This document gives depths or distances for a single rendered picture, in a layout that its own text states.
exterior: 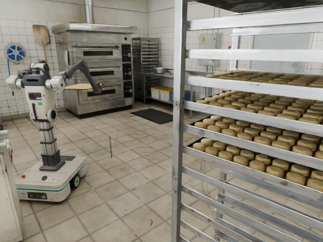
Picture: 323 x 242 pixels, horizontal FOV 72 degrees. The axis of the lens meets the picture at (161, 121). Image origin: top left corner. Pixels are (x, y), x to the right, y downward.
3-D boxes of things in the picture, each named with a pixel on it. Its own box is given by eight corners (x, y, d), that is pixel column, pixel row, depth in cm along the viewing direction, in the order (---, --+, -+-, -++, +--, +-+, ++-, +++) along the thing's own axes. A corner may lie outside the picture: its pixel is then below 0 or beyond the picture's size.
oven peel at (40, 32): (49, 116, 525) (31, 24, 482) (49, 116, 528) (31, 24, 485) (63, 114, 543) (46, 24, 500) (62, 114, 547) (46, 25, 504)
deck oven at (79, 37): (80, 122, 482) (69, 21, 420) (63, 111, 569) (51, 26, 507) (140, 110, 578) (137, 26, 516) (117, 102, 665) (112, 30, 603)
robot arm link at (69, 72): (77, 58, 261) (85, 57, 259) (81, 69, 268) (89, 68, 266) (57, 73, 224) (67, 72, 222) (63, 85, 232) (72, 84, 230)
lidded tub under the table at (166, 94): (158, 99, 600) (158, 89, 592) (171, 96, 629) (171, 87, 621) (168, 101, 573) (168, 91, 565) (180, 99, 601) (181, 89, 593)
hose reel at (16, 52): (32, 92, 518) (23, 42, 484) (34, 93, 506) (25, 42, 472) (11, 94, 493) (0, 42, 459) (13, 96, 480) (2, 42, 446)
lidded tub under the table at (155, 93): (149, 96, 630) (149, 87, 622) (162, 94, 658) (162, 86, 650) (157, 99, 602) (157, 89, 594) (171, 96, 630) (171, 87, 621)
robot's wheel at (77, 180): (80, 184, 263) (76, 184, 263) (80, 171, 259) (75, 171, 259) (74, 191, 247) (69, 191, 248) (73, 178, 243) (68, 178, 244)
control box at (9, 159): (6, 168, 160) (2, 150, 156) (7, 155, 179) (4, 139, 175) (12, 166, 162) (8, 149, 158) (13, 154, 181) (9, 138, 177)
